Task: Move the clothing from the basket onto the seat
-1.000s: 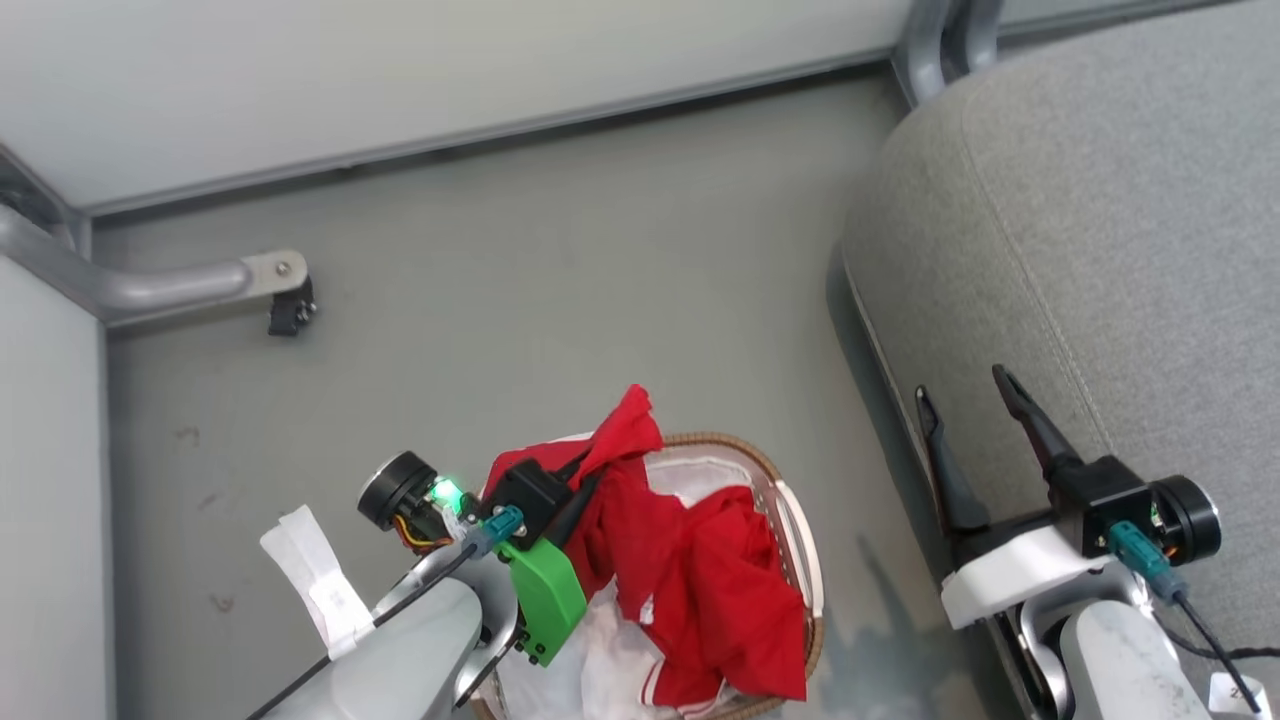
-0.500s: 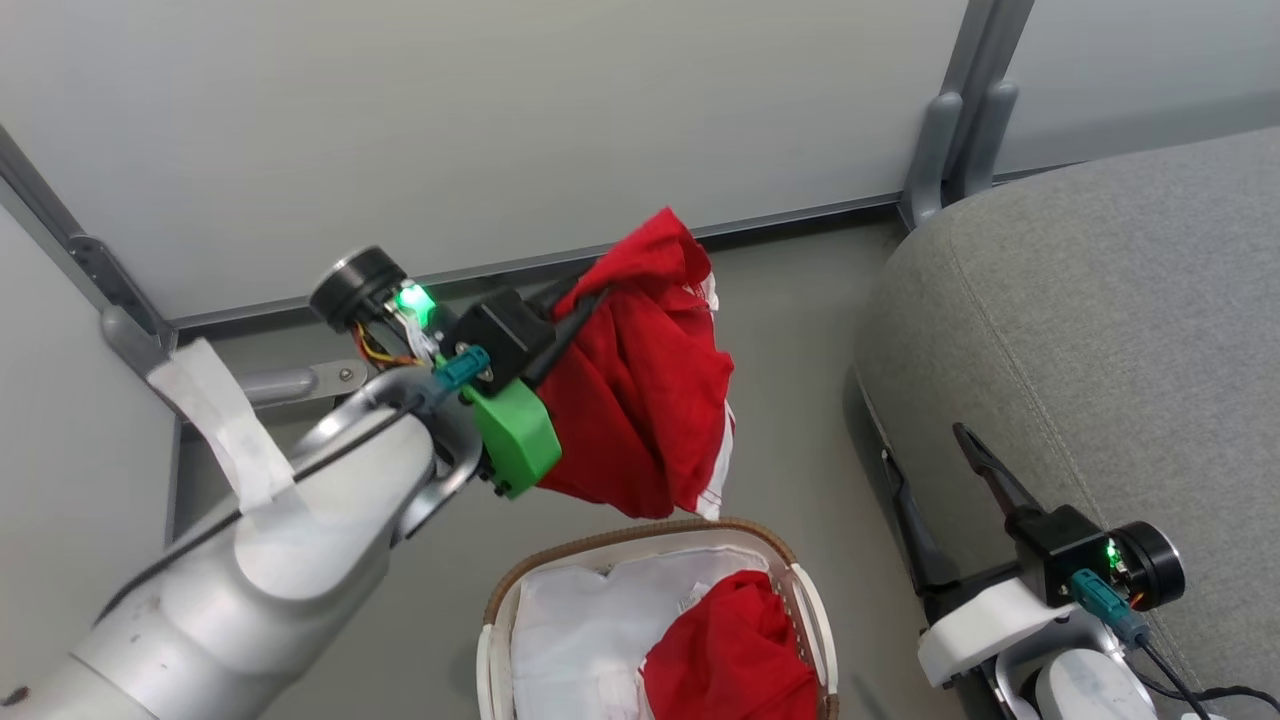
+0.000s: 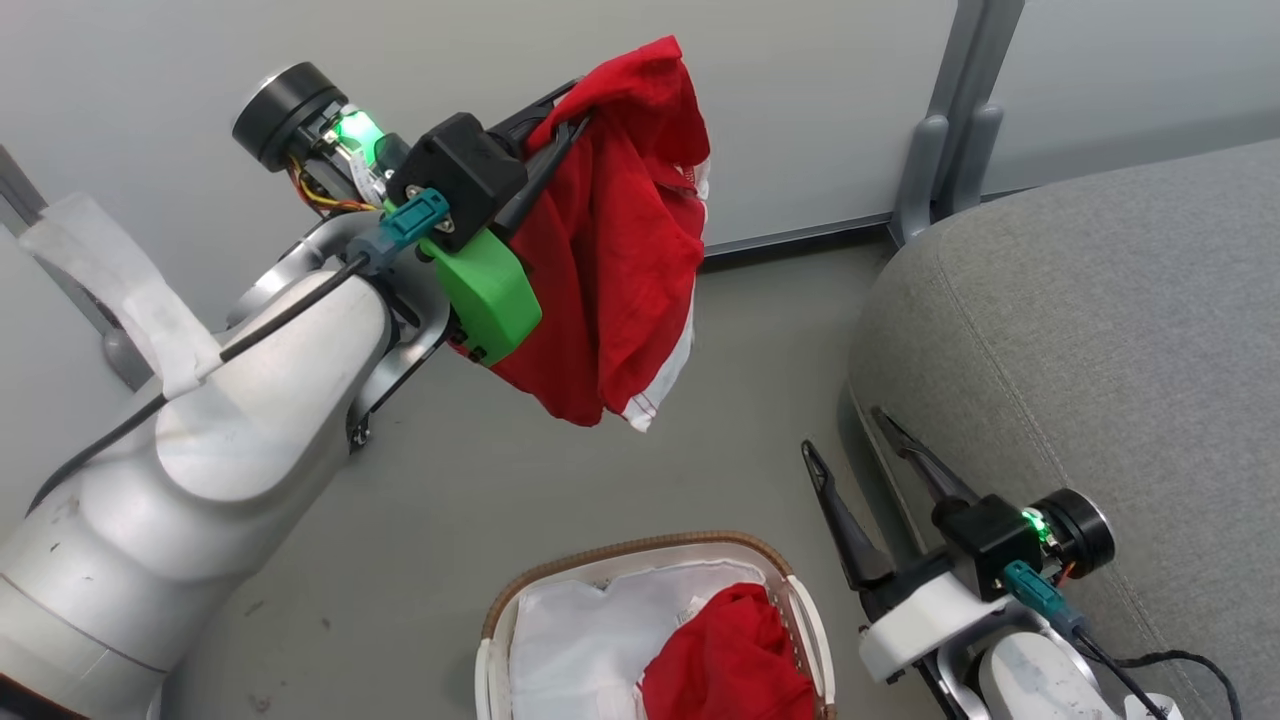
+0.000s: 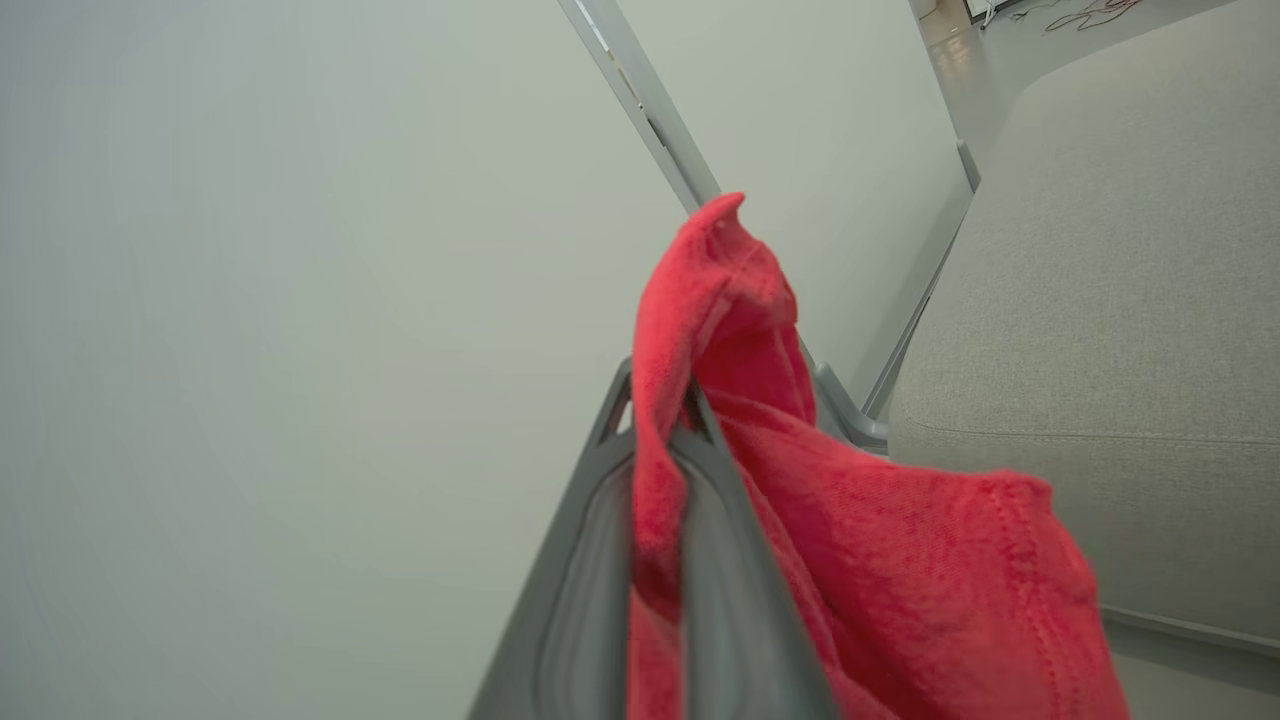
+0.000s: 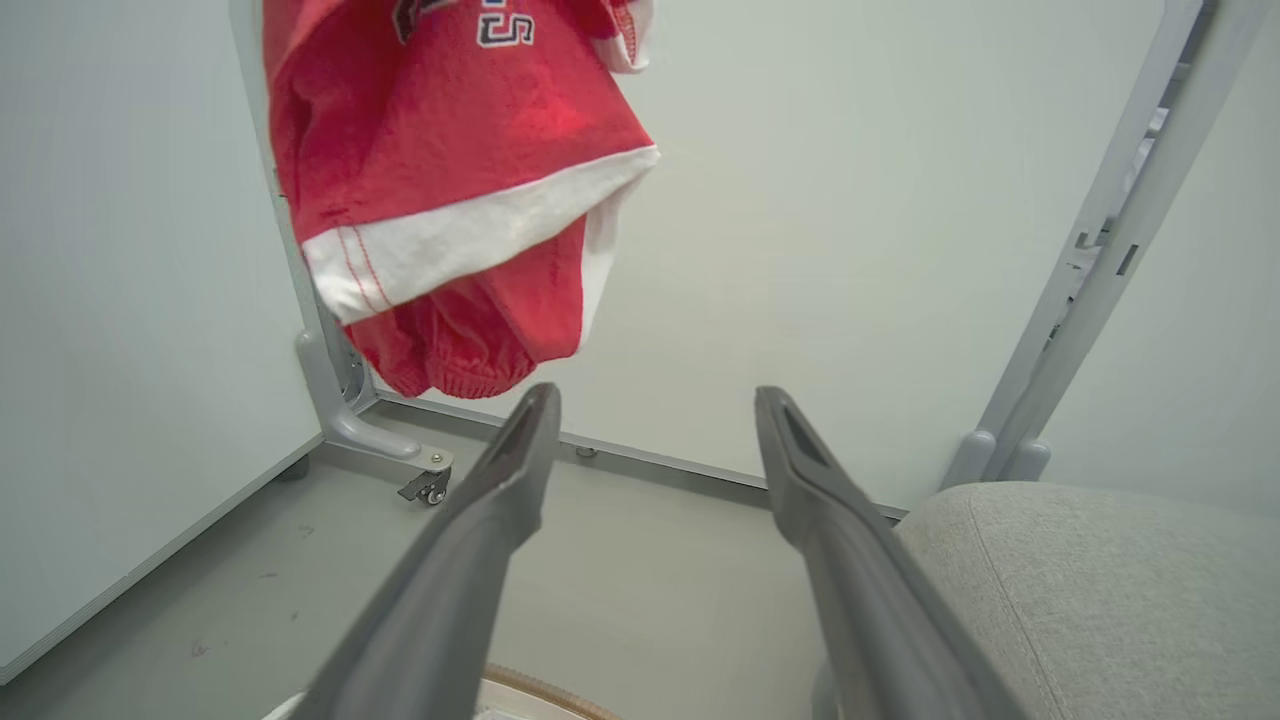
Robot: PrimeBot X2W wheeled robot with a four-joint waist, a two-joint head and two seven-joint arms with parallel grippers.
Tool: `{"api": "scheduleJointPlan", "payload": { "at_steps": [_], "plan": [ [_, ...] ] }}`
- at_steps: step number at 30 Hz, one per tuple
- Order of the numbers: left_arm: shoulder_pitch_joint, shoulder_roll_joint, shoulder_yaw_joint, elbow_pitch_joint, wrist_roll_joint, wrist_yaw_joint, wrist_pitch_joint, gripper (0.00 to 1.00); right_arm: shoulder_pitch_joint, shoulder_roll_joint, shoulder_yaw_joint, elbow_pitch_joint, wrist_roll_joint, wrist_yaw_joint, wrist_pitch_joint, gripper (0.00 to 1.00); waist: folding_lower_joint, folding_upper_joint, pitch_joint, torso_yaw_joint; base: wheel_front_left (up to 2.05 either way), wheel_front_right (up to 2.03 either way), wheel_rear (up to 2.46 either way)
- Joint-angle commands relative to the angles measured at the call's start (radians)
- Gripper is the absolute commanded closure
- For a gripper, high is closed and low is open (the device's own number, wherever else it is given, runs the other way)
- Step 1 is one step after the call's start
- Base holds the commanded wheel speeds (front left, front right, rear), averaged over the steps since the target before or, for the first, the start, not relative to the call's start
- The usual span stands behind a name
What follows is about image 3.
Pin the grey partition post double foot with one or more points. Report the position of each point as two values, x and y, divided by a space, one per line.
960 100

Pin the white tape strip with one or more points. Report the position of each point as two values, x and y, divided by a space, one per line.
130 290

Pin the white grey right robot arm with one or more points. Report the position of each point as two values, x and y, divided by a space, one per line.
1030 680

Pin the white basket with brown rim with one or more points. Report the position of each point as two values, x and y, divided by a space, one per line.
640 548

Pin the black left gripper motor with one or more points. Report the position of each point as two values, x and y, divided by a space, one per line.
285 110

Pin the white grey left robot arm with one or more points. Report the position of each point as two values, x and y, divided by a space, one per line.
200 450

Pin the red garment with white trim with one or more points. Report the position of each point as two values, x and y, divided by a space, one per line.
620 260

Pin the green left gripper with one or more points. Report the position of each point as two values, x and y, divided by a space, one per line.
490 295

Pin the grey partition bottom rail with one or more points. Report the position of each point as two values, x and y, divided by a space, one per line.
800 240

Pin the white cloth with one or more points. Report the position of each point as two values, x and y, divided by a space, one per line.
570 650

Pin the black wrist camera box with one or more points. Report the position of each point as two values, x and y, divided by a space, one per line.
990 545
460 175

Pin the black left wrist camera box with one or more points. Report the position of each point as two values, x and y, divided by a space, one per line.
460 175

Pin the grey fabric sofa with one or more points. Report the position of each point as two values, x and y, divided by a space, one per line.
1100 330

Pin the grey partition post long foot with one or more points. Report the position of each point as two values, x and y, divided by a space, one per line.
125 365

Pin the black right gripper motor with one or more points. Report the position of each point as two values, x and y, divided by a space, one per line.
1080 530

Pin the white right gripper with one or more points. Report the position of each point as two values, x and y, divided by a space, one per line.
925 625

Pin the plain red garment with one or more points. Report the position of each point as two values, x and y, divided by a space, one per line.
730 670

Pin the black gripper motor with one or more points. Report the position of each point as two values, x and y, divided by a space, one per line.
285 110
1080 530

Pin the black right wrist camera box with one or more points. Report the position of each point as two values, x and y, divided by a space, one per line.
990 545

